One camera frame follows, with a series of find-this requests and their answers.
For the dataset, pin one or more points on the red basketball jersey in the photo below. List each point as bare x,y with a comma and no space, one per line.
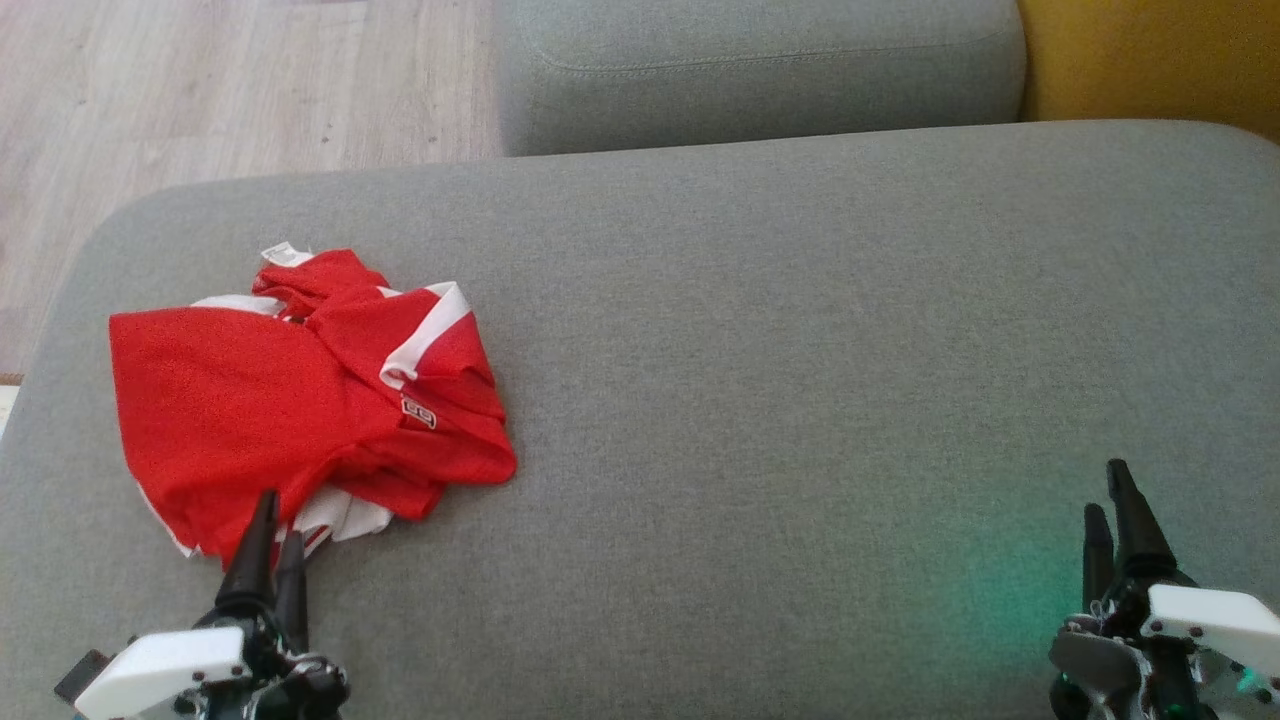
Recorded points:
220,410

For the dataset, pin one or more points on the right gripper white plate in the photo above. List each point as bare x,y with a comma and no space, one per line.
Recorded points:
1210,620

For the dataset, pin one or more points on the grey sofa back cushion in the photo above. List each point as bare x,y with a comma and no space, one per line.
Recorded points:
760,70

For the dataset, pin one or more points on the yellow cushion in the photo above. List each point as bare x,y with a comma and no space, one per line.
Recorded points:
1150,55

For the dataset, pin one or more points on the grey sofa seat cushion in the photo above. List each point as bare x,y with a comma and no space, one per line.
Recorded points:
800,400

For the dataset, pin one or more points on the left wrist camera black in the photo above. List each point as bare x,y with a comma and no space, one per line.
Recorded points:
82,677

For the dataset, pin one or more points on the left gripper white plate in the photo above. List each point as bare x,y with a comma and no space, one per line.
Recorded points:
160,670

